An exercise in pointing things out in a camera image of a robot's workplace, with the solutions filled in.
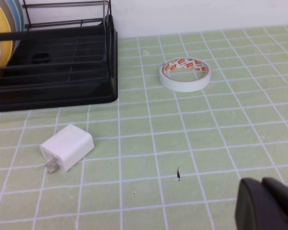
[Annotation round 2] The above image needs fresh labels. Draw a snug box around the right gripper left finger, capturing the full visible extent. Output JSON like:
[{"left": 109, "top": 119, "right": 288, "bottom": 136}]
[{"left": 235, "top": 178, "right": 288, "bottom": 230}]

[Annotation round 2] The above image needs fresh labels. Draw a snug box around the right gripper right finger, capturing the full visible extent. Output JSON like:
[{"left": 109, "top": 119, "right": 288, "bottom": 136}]
[{"left": 263, "top": 177, "right": 288, "bottom": 230}]

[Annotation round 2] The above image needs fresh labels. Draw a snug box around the blue plate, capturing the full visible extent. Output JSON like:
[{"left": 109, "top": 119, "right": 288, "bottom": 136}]
[{"left": 4, "top": 0, "right": 22, "bottom": 46}]

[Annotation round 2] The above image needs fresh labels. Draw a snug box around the yellow plate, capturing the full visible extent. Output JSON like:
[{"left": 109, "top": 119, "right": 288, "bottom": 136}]
[{"left": 0, "top": 0, "right": 13, "bottom": 77}]

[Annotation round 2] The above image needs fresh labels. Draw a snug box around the green checkered tablecloth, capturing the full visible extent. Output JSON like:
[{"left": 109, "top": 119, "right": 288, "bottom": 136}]
[{"left": 0, "top": 23, "right": 288, "bottom": 230}]

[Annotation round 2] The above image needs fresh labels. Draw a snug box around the white tape roll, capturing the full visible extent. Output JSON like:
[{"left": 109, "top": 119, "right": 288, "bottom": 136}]
[{"left": 158, "top": 57, "right": 212, "bottom": 93}]

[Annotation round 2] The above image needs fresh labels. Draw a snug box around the white charger plug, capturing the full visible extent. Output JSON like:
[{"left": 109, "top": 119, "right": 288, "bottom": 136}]
[{"left": 39, "top": 124, "right": 95, "bottom": 174}]

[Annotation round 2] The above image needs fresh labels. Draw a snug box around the black wire dish rack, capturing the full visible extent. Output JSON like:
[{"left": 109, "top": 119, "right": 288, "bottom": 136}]
[{"left": 0, "top": 0, "right": 119, "bottom": 113}]

